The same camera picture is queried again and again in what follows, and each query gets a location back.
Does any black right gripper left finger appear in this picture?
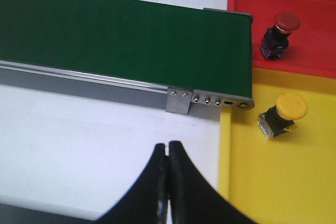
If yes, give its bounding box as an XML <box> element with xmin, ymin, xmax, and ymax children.
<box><xmin>97</xmin><ymin>143</ymin><xmax>168</xmax><ymax>223</ymax></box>

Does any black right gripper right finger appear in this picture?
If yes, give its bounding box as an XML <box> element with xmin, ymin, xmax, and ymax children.
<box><xmin>169</xmin><ymin>141</ymin><xmax>255</xmax><ymax>223</ymax></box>

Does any yellow mushroom push button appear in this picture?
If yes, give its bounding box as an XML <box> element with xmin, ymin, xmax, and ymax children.
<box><xmin>257</xmin><ymin>92</ymin><xmax>308</xmax><ymax>140</ymax></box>

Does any red mushroom push button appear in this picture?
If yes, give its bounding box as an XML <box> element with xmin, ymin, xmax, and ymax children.
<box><xmin>259</xmin><ymin>11</ymin><xmax>301</xmax><ymax>60</ymax></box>

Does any yellow tray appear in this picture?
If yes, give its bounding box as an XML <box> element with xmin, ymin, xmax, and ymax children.
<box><xmin>218</xmin><ymin>68</ymin><xmax>335</xmax><ymax>223</ymax></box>

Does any green conveyor belt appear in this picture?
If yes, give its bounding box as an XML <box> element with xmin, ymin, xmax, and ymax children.
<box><xmin>1</xmin><ymin>0</ymin><xmax>252</xmax><ymax>100</ymax></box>

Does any red tray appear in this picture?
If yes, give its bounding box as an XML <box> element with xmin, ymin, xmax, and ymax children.
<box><xmin>228</xmin><ymin>0</ymin><xmax>335</xmax><ymax>78</ymax></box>

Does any aluminium conveyor frame rail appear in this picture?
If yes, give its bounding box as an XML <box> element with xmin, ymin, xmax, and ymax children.
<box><xmin>1</xmin><ymin>5</ymin><xmax>254</xmax><ymax>114</ymax></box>

